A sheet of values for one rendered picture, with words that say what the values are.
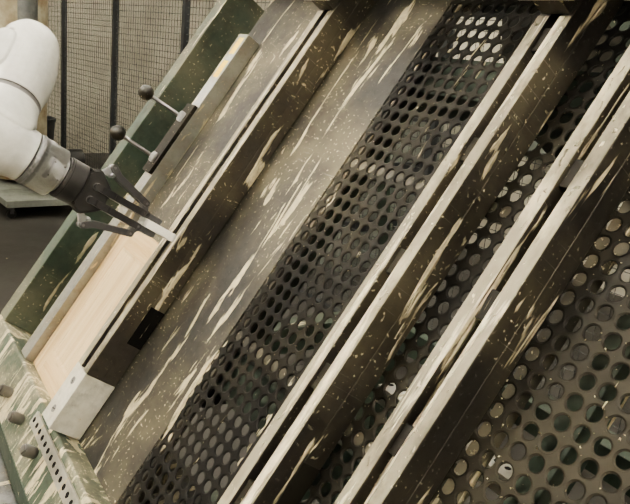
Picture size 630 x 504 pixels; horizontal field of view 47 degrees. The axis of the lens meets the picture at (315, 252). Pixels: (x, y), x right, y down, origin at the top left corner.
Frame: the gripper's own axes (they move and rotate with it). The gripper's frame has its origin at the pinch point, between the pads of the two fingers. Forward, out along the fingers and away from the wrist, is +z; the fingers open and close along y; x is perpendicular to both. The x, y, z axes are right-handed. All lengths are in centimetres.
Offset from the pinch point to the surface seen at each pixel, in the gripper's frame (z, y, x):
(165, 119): 14, 32, 63
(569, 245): 14, 16, -74
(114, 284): 10.8, -13.4, 31.6
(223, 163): 8.5, 18.7, 6.4
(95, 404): 10.2, -35.5, 9.5
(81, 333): 10.0, -26.5, 33.0
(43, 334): 7, -32, 46
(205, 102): 11, 36, 38
